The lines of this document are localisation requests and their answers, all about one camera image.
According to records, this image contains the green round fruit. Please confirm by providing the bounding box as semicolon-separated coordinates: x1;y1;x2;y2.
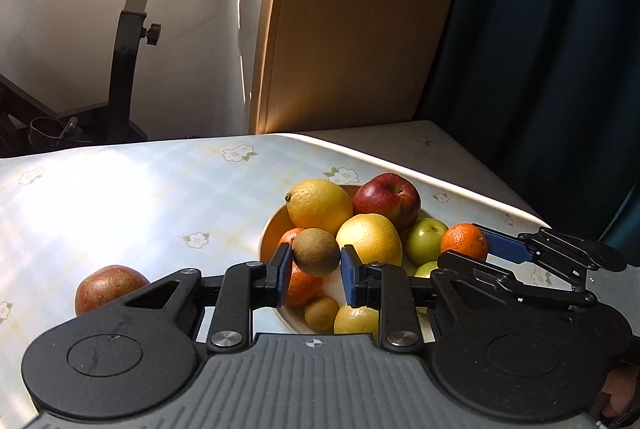
411;261;441;280
404;218;449;266

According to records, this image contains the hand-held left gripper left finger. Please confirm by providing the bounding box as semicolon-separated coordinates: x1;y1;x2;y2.
122;243;293;354

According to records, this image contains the yellow lemon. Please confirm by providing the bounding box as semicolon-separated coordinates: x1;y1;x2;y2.
285;179;354;237

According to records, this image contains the small yellow fruit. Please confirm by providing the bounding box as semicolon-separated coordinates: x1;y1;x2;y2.
333;304;380;336

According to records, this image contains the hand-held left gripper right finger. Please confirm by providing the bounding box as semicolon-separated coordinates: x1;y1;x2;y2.
340;245;501;354

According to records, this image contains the black exercise bike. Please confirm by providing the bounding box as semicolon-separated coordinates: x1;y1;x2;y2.
0;0;223;158

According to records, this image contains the floral checked tablecloth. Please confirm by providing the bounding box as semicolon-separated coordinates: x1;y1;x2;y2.
0;120;553;429

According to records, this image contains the dark blue curtain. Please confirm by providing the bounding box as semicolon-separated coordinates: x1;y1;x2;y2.
417;0;640;255

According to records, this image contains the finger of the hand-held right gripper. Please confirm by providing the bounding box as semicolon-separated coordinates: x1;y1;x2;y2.
482;227;627;290
438;250;599;313

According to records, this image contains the person's right hand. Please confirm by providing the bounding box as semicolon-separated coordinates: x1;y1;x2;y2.
595;361;640;429

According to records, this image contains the dull red apple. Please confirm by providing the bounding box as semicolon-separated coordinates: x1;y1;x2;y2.
75;265;151;316

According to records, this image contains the yellow orange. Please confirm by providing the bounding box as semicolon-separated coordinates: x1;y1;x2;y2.
336;214;403;267

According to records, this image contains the shiny red apple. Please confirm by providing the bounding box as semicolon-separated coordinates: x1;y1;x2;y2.
351;173;422;235

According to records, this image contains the orange tangerine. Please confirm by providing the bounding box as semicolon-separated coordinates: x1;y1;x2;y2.
440;223;489;264
277;227;326;308

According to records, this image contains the small brown round fruit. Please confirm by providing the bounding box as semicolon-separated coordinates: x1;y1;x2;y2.
304;295;341;331
292;228;341;278

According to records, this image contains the wooden board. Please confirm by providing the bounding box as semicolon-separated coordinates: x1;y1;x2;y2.
248;0;476;134

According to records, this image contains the cream round plate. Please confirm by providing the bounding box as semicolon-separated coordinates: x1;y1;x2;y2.
257;183;436;337

